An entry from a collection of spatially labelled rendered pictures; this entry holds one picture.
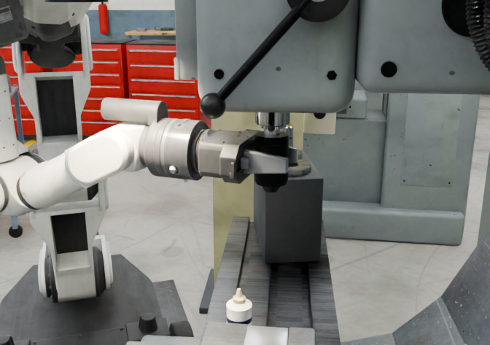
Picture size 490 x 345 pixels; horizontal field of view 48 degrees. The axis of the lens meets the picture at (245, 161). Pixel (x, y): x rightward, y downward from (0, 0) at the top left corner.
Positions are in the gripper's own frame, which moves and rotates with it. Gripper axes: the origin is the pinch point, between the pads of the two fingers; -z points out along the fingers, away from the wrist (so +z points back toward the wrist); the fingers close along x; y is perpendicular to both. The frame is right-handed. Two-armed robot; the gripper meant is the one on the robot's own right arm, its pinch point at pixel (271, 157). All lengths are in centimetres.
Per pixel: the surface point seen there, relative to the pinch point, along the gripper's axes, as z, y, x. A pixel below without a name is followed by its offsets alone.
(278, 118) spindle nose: -1.4, -6.2, -1.9
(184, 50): 10.7, -14.9, -4.9
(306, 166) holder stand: 3.6, 12.6, 37.6
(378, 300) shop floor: -3, 123, 181
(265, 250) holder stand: 9.9, 29.5, 30.1
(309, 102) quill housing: -6.9, -9.8, -8.2
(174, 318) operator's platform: 56, 83, 76
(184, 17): 10.6, -19.0, -4.9
